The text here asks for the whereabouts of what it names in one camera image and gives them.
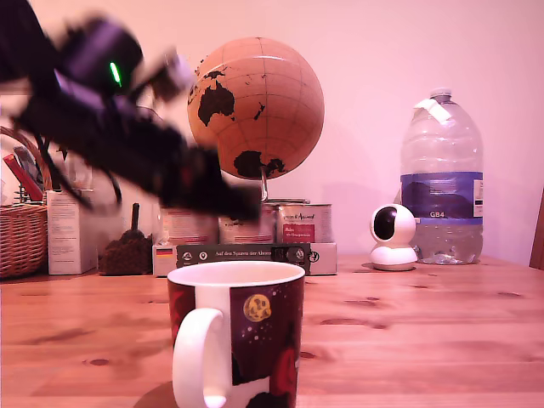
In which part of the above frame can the tin can with pale label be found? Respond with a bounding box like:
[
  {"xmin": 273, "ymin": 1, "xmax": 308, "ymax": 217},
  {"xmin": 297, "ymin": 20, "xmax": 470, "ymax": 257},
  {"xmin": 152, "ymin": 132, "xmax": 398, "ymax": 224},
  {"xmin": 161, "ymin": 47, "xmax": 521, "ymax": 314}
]
[{"xmin": 160, "ymin": 207, "xmax": 220, "ymax": 246}]

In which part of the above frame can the tin can with black logo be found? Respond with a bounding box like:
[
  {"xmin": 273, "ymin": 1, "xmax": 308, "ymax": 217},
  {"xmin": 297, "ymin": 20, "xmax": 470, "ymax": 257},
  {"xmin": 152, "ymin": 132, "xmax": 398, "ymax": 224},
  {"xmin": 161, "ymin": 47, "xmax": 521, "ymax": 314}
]
[{"xmin": 217, "ymin": 204, "xmax": 278, "ymax": 246}]

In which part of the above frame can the clear jar with white lid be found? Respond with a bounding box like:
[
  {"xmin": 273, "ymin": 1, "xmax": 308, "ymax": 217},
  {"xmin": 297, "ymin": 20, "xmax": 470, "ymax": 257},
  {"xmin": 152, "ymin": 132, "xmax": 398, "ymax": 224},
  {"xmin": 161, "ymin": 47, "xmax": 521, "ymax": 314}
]
[{"xmin": 91, "ymin": 165, "xmax": 165, "ymax": 256}]

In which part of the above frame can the tin can with red label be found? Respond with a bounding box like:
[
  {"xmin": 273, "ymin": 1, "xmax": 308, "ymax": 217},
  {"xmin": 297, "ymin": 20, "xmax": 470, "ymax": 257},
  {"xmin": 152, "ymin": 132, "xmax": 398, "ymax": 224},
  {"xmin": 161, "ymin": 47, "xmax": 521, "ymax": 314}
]
[{"xmin": 275, "ymin": 202, "xmax": 332, "ymax": 245}]

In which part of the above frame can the cork globe on metal stand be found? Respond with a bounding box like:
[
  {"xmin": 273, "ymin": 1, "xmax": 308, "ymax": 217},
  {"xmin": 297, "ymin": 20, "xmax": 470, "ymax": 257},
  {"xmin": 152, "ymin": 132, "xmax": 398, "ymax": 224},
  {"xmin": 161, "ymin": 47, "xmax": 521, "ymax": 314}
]
[{"xmin": 186, "ymin": 36, "xmax": 326, "ymax": 206}]

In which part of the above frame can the brown bristly brush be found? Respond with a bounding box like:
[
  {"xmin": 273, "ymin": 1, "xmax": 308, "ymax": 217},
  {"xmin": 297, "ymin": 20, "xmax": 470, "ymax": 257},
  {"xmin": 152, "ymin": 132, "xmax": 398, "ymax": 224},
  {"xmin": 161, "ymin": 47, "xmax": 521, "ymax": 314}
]
[{"xmin": 98, "ymin": 202, "xmax": 154, "ymax": 276}]

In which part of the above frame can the cardboard can tray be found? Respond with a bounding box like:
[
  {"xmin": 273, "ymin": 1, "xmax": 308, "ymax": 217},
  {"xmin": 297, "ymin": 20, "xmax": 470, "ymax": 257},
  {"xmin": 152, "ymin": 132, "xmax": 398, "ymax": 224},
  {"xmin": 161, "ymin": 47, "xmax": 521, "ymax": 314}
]
[{"xmin": 151, "ymin": 241, "xmax": 338, "ymax": 277}]

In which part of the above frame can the white carton box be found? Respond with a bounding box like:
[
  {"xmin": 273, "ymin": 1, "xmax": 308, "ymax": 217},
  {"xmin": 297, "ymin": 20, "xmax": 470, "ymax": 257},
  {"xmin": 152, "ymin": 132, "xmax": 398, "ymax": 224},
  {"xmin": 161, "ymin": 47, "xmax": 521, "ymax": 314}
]
[{"xmin": 46, "ymin": 190, "xmax": 99, "ymax": 275}]

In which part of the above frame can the dark space print mug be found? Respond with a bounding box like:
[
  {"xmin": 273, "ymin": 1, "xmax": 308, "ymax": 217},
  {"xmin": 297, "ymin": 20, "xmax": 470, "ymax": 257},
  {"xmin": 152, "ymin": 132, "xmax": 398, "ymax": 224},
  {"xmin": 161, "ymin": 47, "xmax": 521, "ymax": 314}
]
[{"xmin": 166, "ymin": 260, "xmax": 306, "ymax": 408}]

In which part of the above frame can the red packet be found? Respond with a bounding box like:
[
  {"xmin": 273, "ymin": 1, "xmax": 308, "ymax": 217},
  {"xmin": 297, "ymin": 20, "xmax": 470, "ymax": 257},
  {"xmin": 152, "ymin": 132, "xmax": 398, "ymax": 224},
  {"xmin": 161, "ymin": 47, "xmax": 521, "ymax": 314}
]
[{"xmin": 3, "ymin": 153, "xmax": 45, "ymax": 202}]

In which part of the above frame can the blue grey packet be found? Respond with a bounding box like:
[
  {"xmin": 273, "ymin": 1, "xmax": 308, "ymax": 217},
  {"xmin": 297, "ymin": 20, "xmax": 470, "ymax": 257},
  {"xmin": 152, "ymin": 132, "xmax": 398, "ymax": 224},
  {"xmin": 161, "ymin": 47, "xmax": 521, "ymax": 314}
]
[{"xmin": 12, "ymin": 146, "xmax": 44, "ymax": 184}]

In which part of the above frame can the woven wicker basket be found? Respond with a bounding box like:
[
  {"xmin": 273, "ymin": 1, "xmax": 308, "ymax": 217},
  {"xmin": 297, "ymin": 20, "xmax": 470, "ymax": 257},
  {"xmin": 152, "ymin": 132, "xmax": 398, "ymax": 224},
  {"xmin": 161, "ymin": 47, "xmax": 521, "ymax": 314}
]
[{"xmin": 0, "ymin": 126, "xmax": 49, "ymax": 280}]

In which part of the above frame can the large clear water bottle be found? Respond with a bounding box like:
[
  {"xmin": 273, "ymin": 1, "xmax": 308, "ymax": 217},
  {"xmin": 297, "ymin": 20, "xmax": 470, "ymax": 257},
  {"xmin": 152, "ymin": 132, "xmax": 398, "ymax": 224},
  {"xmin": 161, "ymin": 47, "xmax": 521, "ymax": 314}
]
[{"xmin": 399, "ymin": 87, "xmax": 485, "ymax": 265}]

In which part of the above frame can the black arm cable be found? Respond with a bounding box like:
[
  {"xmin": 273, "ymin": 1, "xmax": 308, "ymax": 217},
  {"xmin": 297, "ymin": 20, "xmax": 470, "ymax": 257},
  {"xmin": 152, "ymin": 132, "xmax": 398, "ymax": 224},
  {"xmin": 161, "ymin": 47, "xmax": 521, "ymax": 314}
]
[{"xmin": 33, "ymin": 132, "xmax": 124, "ymax": 210}]

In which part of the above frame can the small white round camera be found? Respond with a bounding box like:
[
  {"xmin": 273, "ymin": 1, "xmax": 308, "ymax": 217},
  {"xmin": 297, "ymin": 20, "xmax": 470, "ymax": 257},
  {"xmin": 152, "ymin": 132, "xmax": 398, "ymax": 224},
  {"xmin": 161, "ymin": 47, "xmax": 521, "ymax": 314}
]
[{"xmin": 368, "ymin": 202, "xmax": 418, "ymax": 272}]

